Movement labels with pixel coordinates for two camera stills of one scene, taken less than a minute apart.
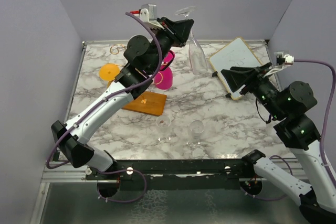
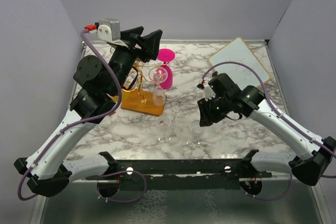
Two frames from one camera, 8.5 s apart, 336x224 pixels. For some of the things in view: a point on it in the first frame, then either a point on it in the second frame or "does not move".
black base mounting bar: x=176 y=174 does not move
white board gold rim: x=235 y=53 does not move
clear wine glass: x=164 y=128 does not move
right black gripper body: x=261 y=87 to x=214 y=109
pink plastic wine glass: x=164 y=78 does not move
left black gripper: x=180 y=30 to x=149 y=43
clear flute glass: x=198 y=62 to x=158 y=75
